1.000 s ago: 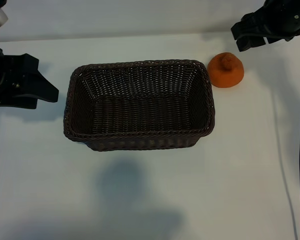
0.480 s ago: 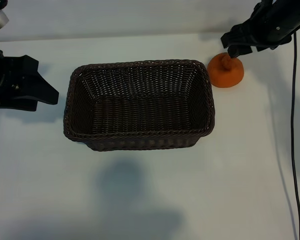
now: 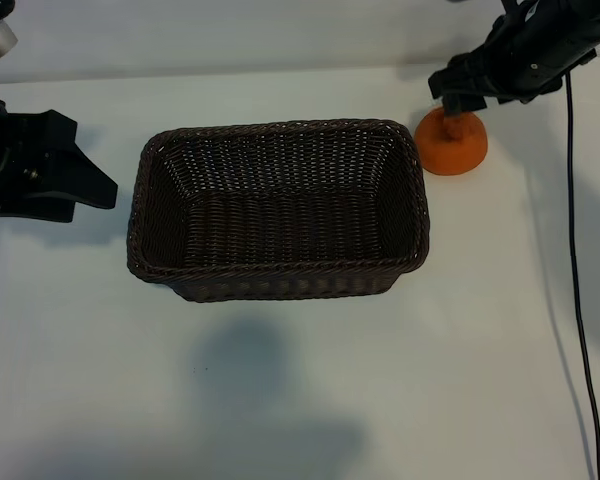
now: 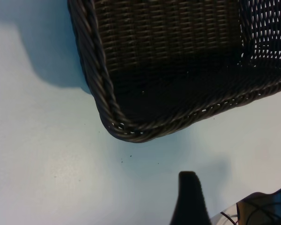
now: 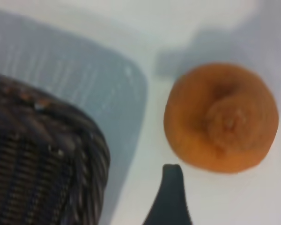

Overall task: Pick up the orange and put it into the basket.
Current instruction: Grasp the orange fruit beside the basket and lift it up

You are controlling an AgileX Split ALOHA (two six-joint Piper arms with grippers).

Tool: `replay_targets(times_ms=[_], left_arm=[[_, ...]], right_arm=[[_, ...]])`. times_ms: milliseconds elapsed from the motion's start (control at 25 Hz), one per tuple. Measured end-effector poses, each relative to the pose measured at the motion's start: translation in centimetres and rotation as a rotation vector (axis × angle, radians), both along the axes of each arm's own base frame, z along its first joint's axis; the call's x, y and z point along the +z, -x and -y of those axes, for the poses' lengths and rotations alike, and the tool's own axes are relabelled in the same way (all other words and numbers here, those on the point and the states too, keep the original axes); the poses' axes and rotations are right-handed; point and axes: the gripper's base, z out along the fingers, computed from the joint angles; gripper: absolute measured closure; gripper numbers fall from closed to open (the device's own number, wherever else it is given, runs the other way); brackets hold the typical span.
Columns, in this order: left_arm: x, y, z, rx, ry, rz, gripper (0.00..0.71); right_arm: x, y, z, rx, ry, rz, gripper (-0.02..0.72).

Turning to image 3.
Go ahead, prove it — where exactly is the dark brown wicker basket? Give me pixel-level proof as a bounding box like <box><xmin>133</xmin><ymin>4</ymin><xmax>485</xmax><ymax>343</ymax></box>
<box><xmin>126</xmin><ymin>118</ymin><xmax>434</xmax><ymax>304</ymax></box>

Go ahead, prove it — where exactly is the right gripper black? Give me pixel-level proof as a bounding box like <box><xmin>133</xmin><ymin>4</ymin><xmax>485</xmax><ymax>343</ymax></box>
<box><xmin>428</xmin><ymin>13</ymin><xmax>597</xmax><ymax>119</ymax></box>

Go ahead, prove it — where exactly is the thin black cable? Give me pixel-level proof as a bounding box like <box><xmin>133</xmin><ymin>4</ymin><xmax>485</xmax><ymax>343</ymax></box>
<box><xmin>563</xmin><ymin>72</ymin><xmax>600</xmax><ymax>480</ymax></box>

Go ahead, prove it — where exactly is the orange with knobby stem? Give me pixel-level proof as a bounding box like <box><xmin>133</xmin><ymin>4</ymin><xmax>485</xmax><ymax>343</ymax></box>
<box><xmin>413</xmin><ymin>107</ymin><xmax>490</xmax><ymax>177</ymax></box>

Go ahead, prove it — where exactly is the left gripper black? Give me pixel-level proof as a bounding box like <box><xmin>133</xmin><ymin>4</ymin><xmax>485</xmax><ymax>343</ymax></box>
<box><xmin>0</xmin><ymin>92</ymin><xmax>120</xmax><ymax>225</ymax></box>

